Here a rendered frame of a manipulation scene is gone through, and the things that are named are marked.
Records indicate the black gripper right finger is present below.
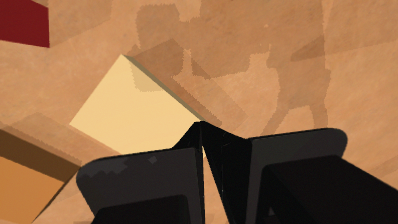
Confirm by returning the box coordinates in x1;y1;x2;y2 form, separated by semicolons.
199;121;348;224

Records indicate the red square block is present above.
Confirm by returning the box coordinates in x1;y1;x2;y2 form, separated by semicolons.
0;0;49;48

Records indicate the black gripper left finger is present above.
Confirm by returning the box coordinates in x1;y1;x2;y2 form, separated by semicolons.
76;121;205;224

